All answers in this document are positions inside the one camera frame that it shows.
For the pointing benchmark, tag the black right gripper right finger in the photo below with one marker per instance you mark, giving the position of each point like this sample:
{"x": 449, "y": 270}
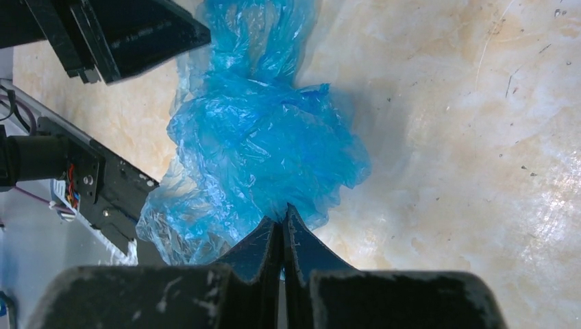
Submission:
{"x": 323, "y": 291}

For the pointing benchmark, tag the blue plastic trash bag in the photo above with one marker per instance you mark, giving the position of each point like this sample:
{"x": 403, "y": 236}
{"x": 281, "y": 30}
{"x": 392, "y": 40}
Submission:
{"x": 248, "y": 141}

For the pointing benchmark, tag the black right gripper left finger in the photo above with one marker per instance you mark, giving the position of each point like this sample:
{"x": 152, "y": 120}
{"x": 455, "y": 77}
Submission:
{"x": 237, "y": 290}

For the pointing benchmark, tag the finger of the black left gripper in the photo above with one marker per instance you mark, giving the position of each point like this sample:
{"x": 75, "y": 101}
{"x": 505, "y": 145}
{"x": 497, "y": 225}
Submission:
{"x": 111, "y": 41}

